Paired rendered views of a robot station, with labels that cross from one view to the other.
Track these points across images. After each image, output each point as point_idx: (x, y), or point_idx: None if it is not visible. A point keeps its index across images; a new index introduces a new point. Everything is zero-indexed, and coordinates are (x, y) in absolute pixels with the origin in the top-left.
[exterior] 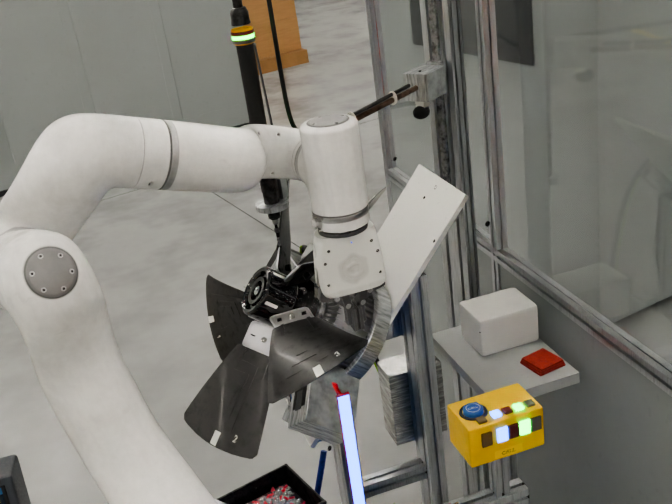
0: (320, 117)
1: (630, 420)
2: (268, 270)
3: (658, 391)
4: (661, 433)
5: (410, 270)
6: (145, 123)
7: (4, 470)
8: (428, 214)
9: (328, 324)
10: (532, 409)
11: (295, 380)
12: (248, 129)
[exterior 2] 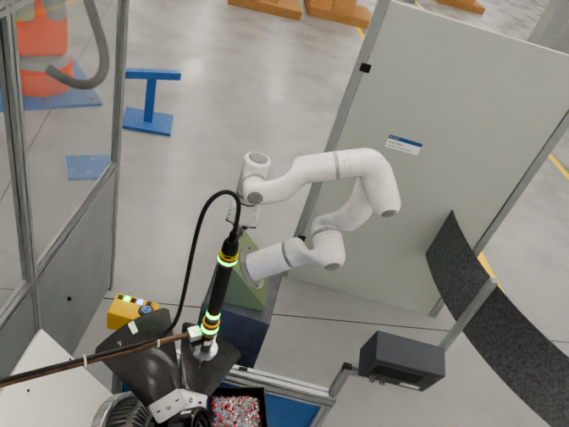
0: (258, 161)
1: (7, 354)
2: (192, 414)
3: (18, 310)
4: (22, 324)
5: (86, 383)
6: (344, 150)
7: (380, 338)
8: (46, 376)
9: (180, 369)
10: (123, 294)
11: (225, 345)
12: (296, 160)
